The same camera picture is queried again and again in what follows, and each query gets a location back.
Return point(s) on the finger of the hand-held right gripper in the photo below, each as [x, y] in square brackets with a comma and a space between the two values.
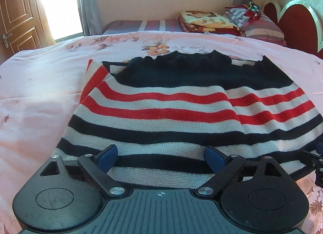
[318, 146]
[311, 159]

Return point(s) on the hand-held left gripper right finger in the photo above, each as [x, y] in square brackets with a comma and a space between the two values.
[214, 159]

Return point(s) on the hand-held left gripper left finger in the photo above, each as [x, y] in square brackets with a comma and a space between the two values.
[107, 159]

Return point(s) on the striped knit sweater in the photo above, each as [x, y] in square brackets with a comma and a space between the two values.
[164, 112]

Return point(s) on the pink floral bedsheet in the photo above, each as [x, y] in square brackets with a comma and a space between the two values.
[37, 85]

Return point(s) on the red white headboard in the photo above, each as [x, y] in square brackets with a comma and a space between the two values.
[295, 24]

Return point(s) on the striped pillow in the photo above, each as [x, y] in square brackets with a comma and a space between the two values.
[266, 30]

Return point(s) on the folded printed blanket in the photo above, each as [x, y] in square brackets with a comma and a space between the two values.
[207, 21]

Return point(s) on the striped mattress sheet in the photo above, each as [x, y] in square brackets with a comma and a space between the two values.
[141, 25]

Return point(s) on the folded plaid cloth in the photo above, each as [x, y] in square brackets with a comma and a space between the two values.
[237, 16]

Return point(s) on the colourful shiny bundle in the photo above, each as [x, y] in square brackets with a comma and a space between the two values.
[252, 10]

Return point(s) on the brown wooden door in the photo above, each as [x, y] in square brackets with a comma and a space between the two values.
[20, 14]

